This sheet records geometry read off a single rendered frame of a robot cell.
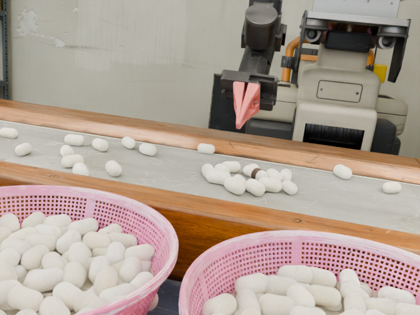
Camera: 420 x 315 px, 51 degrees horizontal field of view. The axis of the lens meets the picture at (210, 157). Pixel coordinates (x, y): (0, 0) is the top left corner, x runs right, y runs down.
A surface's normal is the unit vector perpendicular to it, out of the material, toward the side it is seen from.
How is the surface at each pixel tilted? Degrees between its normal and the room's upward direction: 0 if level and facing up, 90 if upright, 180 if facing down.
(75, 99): 90
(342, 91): 98
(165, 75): 90
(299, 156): 45
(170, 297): 0
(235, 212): 0
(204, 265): 75
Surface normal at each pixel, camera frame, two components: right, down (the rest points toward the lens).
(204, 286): 0.91, -0.13
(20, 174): 0.10, -0.96
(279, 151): -0.10, -0.52
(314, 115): -0.18, 0.37
